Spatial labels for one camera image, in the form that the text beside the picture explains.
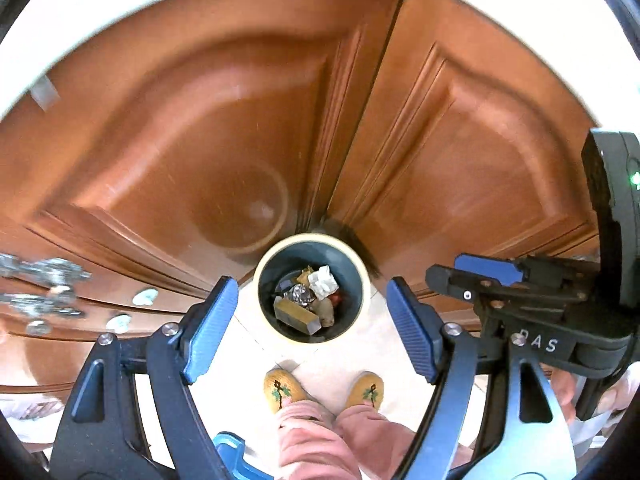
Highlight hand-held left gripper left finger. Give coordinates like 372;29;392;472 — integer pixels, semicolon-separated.
50;275;240;480

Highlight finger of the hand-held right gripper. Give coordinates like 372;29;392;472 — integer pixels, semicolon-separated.
425;265;522;307
454;254;524;284

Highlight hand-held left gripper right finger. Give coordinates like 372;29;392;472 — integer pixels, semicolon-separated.
386;276;578;480

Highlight yellow snack packet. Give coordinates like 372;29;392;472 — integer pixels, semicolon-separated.
272;296;321;335

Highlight crushed brown paper cup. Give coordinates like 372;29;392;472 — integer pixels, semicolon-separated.
316;297;341;329

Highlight dark trash bin cream rim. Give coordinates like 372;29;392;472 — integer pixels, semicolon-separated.
252;232;372;345

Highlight silver foil wrapper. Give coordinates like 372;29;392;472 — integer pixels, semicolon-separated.
282;282;317;307

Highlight white tissue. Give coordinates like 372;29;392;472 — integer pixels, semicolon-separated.
307;266;337;301

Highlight person's right hand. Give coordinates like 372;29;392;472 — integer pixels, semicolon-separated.
551;372;577;408

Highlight yellow embroidered slipper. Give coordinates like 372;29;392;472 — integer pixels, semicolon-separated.
263;367;308;415
345;371;385;418

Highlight wooden cabinet door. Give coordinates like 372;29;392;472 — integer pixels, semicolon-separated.
320;0;608;321
0;0;406;301

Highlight person's right leg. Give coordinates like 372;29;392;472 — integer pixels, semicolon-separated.
332;404;476;480

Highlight person's leg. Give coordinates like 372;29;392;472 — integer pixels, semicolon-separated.
332;404;476;480
276;399;363;480

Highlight person's left leg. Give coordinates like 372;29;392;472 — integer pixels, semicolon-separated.
276;399;363;480

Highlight wooden cabinet doors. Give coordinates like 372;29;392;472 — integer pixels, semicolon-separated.
0;0;613;406

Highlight grey tape strip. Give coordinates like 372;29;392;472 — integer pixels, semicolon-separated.
29;74;62;111

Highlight ornate silver drawer handle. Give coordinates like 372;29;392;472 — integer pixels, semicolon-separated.
0;254;93;291
0;292;83;337

